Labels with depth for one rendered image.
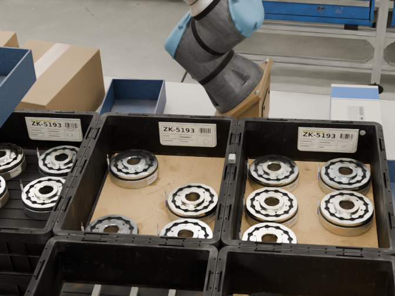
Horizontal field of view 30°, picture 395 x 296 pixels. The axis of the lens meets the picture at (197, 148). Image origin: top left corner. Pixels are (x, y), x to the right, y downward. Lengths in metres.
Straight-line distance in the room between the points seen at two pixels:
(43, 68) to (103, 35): 2.08
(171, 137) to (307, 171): 0.30
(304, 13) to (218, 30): 1.70
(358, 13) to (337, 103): 1.47
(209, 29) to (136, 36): 2.33
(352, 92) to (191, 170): 0.55
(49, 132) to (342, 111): 0.72
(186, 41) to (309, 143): 0.39
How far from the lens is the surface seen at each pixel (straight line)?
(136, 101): 2.08
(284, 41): 3.89
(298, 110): 2.03
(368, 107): 1.89
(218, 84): 1.77
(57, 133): 1.67
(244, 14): 1.65
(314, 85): 3.52
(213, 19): 1.66
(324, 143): 1.59
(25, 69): 1.45
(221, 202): 1.35
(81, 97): 1.98
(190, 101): 2.07
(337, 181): 1.52
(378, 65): 3.42
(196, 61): 1.76
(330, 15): 3.35
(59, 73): 1.94
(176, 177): 1.58
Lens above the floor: 1.80
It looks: 36 degrees down
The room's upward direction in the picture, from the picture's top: 3 degrees counter-clockwise
